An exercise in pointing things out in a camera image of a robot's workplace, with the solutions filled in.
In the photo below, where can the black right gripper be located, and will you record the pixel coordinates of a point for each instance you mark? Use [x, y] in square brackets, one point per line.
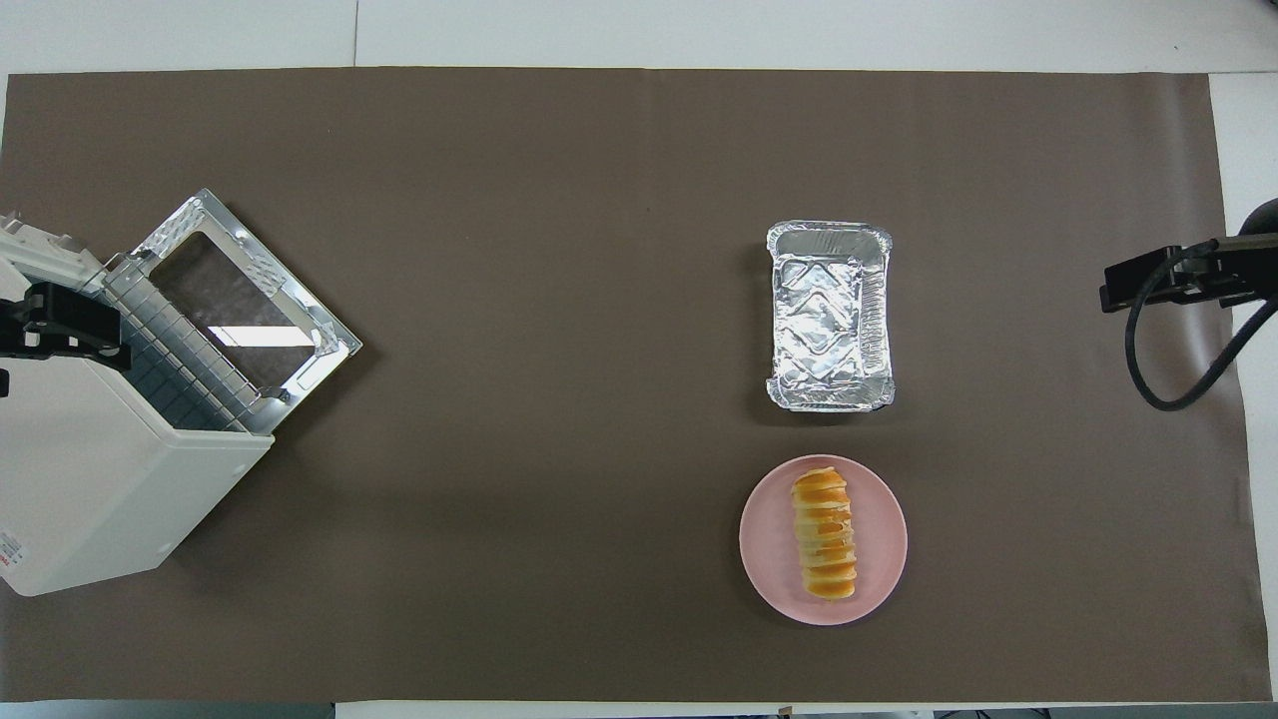
[1233, 268]

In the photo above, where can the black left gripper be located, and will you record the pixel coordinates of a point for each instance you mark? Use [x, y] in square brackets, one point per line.
[14, 325]

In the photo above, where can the aluminium foil tray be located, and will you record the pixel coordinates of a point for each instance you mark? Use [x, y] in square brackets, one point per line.
[829, 320]

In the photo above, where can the golden ridged bread roll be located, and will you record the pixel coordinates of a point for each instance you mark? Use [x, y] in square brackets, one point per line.
[825, 534]

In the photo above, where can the cream toaster oven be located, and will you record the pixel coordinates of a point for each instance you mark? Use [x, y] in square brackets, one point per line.
[90, 479]

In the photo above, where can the glass oven door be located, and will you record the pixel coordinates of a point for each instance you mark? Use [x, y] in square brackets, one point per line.
[329, 340]

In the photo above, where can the pink round plate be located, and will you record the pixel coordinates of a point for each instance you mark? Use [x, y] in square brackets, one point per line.
[879, 539]

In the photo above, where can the brown table mat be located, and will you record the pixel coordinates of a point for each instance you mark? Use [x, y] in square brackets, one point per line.
[559, 399]

